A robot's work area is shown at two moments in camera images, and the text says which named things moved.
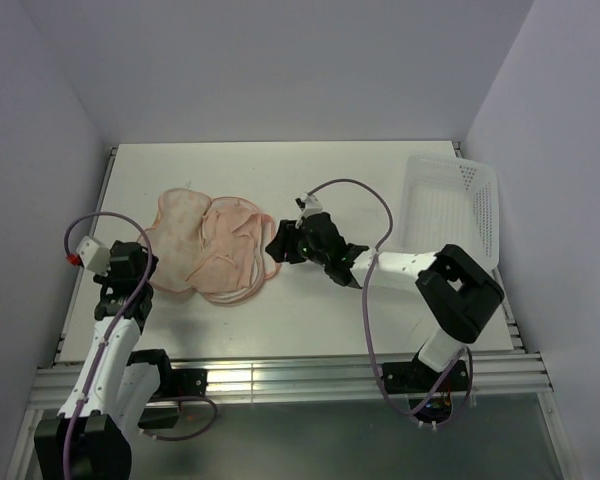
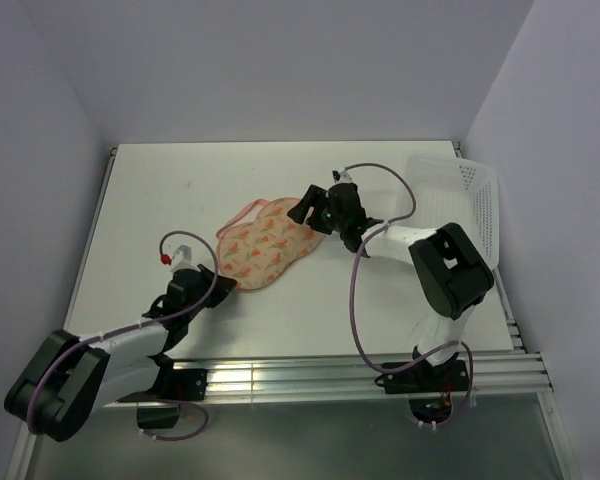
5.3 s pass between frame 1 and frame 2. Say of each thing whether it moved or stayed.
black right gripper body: moved
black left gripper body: moved
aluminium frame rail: stayed
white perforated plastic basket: stayed
